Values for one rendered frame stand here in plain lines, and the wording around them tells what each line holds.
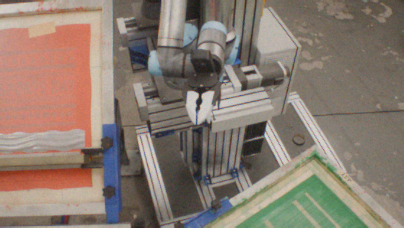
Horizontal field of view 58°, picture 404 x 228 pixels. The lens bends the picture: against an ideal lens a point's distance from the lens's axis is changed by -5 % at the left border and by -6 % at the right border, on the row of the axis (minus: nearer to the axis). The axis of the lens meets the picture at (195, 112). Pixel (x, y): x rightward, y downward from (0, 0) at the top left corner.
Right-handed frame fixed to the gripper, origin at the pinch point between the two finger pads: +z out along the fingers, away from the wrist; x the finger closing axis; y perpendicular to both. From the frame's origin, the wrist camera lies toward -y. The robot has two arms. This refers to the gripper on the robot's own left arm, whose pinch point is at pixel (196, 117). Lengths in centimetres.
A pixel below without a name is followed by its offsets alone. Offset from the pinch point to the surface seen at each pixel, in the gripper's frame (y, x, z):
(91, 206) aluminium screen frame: 47, 43, 0
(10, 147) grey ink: 33, 75, -14
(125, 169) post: 157, 85, -88
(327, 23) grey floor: 180, -78, -293
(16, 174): 39, 72, -7
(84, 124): 34, 49, -26
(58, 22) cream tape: 10, 63, -56
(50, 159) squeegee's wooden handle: 31, 54, -8
